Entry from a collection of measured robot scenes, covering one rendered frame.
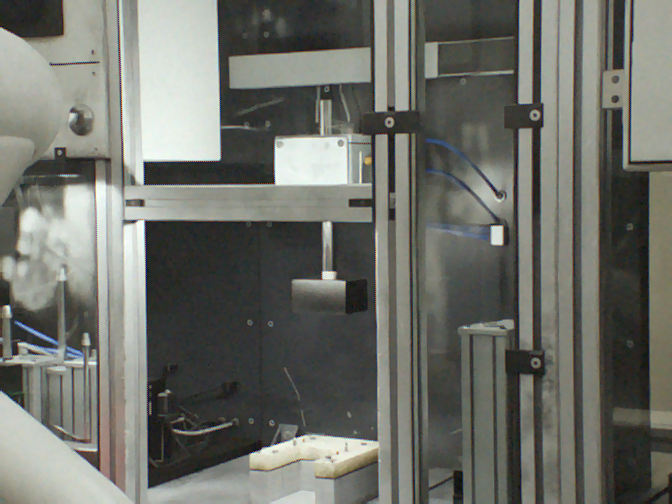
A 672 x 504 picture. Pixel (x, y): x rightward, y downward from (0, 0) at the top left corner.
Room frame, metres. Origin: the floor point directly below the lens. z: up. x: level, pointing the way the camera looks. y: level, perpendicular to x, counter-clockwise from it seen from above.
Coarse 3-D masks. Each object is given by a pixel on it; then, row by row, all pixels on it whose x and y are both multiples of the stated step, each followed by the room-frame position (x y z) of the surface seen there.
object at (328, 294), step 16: (336, 256) 1.81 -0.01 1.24; (336, 272) 1.81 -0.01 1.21; (304, 288) 1.79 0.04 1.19; (320, 288) 1.78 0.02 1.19; (336, 288) 1.77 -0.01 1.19; (352, 288) 1.78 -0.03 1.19; (304, 304) 1.79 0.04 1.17; (320, 304) 1.78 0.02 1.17; (336, 304) 1.77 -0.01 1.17; (352, 304) 1.78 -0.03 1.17
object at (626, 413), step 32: (640, 192) 1.40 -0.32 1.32; (608, 224) 1.42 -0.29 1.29; (640, 224) 1.40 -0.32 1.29; (608, 256) 1.42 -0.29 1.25; (640, 256) 1.40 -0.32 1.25; (608, 288) 1.42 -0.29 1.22; (640, 288) 1.40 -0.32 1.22; (640, 320) 1.40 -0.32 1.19; (640, 352) 1.40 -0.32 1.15; (640, 384) 1.40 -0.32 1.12; (640, 416) 1.40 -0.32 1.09; (640, 448) 1.40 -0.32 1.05; (640, 480) 1.40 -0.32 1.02
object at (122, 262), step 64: (384, 0) 1.53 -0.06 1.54; (384, 64) 1.53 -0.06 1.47; (384, 192) 1.53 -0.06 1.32; (128, 256) 1.73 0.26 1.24; (384, 256) 1.53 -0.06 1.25; (128, 320) 1.73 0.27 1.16; (384, 320) 1.53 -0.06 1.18; (128, 384) 1.73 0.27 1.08; (384, 384) 1.53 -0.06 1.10; (128, 448) 1.72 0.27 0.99; (384, 448) 1.53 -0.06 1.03
